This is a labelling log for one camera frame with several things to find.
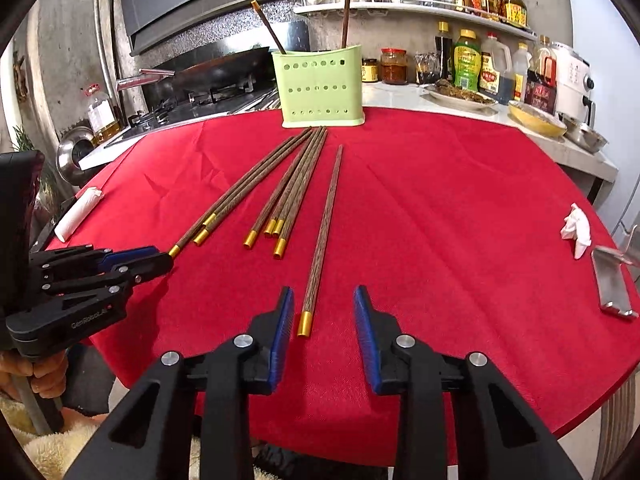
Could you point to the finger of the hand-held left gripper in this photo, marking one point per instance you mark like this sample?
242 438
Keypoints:
127 257
150 265

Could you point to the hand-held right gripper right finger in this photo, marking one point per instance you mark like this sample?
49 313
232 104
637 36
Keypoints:
367 345

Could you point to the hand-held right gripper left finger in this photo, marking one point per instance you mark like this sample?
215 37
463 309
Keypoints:
281 345

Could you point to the green perforated chopstick holder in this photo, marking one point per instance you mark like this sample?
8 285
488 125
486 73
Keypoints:
320 90

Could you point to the person's left hand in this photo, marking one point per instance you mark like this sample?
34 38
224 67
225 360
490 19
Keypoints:
47 380

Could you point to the white roll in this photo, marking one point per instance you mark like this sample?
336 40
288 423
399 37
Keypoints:
77 212

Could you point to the black flat device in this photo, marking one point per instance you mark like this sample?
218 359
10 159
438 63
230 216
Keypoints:
50 227

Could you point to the steel pot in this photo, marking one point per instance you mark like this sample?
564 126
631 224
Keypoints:
75 155

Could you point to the cream fluffy cloth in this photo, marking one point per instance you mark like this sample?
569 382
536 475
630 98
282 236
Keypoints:
45 450

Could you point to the red-capped cooking oil bottle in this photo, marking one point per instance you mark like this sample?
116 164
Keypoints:
102 120

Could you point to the green plant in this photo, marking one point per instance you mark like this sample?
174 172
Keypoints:
22 142

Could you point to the black gas stove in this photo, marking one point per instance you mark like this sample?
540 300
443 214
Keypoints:
200 105

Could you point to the black wok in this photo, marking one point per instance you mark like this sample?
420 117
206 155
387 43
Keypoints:
220 67

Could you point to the dried hanging plant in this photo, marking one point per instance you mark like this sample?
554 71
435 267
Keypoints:
21 75

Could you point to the crumpled white tissue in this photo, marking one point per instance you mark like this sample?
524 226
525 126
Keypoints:
577 230

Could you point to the white kitchen counter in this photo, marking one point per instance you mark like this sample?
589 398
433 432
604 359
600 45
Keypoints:
400 97

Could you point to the folded metal stand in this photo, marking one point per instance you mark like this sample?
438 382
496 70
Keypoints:
611 280

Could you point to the grey range hood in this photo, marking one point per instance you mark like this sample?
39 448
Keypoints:
200 5

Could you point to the plate of cooked food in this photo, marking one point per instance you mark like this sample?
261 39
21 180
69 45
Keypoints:
460 96

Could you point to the small yellow-label jar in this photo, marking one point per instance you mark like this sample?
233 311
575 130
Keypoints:
370 71

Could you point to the red chili sauce jar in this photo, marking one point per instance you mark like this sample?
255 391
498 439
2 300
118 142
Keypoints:
394 67

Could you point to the yellow dish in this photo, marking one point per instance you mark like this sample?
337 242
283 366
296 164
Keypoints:
535 119

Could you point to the glass of dark sauce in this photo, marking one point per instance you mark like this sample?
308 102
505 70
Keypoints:
426 69

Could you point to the green plastic bottle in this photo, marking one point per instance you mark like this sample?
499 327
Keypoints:
467 62

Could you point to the large dark liquid jug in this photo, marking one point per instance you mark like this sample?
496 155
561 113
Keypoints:
495 72

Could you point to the yellow-capped soy sauce bottle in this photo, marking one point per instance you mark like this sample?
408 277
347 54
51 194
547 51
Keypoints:
443 52

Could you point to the steel bowl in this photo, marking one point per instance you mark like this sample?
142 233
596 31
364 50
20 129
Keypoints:
585 135

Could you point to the white plastic bottle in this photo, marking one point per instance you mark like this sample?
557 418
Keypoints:
521 67

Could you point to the clear red-label oil bottle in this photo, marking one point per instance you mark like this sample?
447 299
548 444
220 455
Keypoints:
545 62

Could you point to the white kitchen appliance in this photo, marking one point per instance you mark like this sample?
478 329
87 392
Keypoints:
572 77

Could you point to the white refrigerator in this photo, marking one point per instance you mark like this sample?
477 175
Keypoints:
615 85

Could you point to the white wall shelf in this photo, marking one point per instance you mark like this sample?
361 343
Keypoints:
400 8

